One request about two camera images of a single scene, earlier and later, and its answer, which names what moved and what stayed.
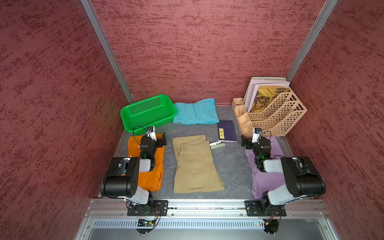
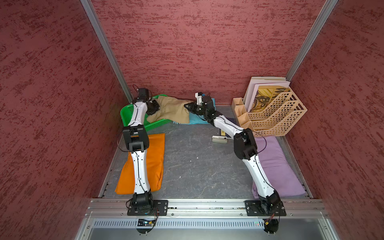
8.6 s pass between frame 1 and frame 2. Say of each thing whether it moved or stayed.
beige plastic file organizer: stayed
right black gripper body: moved
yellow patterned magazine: stayed
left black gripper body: moved
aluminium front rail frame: stayed
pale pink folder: stayed
